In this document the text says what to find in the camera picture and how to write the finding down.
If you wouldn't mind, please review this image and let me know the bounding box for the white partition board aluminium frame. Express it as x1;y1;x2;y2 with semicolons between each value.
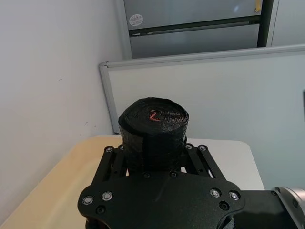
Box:
99;44;305;191

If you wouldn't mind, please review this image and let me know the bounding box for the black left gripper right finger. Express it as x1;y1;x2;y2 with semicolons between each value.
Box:
180;143;226;182

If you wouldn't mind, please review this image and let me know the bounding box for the grey metal cabinet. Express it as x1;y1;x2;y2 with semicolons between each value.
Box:
114;0;279;60

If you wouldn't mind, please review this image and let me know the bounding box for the black taped cylinder red mark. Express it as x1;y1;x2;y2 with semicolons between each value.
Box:
118;96;190;172

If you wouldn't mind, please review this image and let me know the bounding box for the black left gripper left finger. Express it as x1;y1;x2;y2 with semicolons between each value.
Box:
91;144;129;187

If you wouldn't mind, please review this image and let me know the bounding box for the round white sticker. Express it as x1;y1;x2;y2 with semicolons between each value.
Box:
129;14;144;26

